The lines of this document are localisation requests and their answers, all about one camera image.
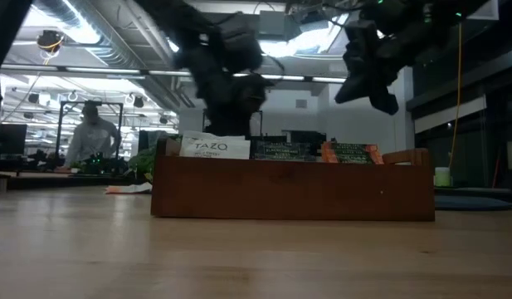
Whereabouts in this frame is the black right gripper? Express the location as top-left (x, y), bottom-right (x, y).
top-left (334, 0), bottom-right (447, 117)

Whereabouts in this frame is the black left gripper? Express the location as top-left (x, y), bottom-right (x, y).
top-left (172, 41), bottom-right (278, 138)

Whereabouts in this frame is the white orange Tazo tea packet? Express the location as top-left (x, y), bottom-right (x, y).
top-left (179, 136), bottom-right (251, 160)
top-left (105, 182), bottom-right (154, 195)
top-left (183, 130), bottom-right (246, 142)

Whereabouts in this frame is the black blackcurrant tea packet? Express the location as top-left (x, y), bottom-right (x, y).
top-left (253, 140), bottom-right (319, 162)

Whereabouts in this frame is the orange black-label tea packet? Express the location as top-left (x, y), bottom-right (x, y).
top-left (320, 147), bottom-right (382, 158)
top-left (321, 141), bottom-right (379, 150)
top-left (321, 155), bottom-right (384, 165)

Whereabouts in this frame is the wooden three-compartment tray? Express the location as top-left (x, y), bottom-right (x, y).
top-left (150, 138), bottom-right (436, 222)

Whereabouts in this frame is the black computer monitor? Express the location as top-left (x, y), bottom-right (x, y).
top-left (0, 123), bottom-right (28, 161)
top-left (138, 130), bottom-right (169, 150)
top-left (286, 130), bottom-right (328, 146)

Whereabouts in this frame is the small green potted plant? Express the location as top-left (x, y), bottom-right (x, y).
top-left (128, 145), bottom-right (157, 184)

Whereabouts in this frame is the pale green cup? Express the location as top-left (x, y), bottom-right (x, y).
top-left (434, 166), bottom-right (452, 188)

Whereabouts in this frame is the long ceiling light strip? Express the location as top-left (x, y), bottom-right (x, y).
top-left (0, 61), bottom-right (350, 84)

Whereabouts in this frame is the person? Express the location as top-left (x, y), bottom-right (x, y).
top-left (64, 102), bottom-right (123, 167)

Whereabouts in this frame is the dark blue round mat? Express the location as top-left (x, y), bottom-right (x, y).
top-left (434, 194), bottom-right (512, 212)

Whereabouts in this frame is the dark background table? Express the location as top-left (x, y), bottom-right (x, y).
top-left (0, 169), bottom-right (136, 193)

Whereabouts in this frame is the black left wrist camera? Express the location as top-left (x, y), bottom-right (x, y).
top-left (213, 12), bottom-right (265, 74)

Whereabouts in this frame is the yellow hanging cable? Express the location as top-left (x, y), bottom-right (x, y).
top-left (447, 22), bottom-right (465, 168)

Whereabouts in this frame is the silver ventilation duct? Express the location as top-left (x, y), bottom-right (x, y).
top-left (31, 0), bottom-right (194, 111)

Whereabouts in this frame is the tall black rig frame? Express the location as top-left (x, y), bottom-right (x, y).
top-left (54, 100), bottom-right (124, 167)

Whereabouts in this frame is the black yellow ceiling cable reel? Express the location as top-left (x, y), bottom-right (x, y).
top-left (35, 29), bottom-right (66, 56)

